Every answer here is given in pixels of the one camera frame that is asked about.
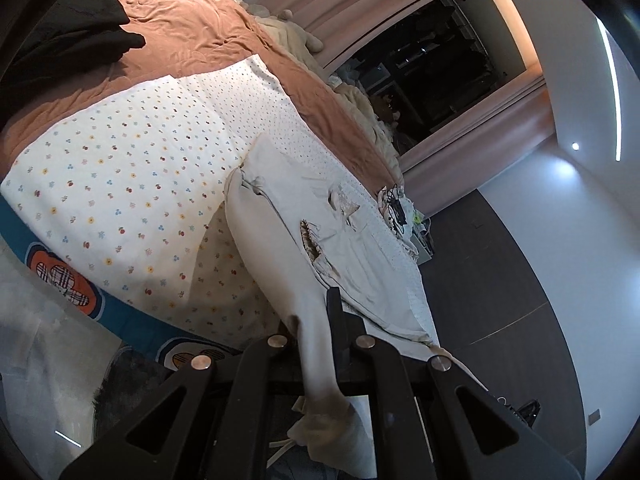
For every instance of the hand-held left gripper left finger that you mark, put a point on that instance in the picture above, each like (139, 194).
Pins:
(270, 355)

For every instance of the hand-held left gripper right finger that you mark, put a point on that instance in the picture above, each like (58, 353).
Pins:
(335, 320)

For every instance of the beige zip jacket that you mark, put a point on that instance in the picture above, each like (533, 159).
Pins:
(300, 260)

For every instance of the black folded clothes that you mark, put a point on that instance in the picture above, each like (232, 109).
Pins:
(60, 45)

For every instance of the white nightstand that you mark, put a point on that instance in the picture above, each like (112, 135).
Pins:
(425, 252)

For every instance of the dark shaggy rug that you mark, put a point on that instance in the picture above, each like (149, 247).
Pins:
(125, 380)

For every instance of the pink curtain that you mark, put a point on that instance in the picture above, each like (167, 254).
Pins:
(475, 140)
(375, 5)

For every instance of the bed with dotted sheet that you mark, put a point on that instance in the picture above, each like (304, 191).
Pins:
(125, 160)

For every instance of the dark window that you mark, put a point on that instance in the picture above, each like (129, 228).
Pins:
(440, 70)

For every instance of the beige plush blanket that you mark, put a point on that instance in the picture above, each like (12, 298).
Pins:
(300, 45)

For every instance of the orange-brown blanket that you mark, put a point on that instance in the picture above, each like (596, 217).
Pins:
(200, 25)

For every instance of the ceiling light strip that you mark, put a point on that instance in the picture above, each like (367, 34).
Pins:
(614, 100)

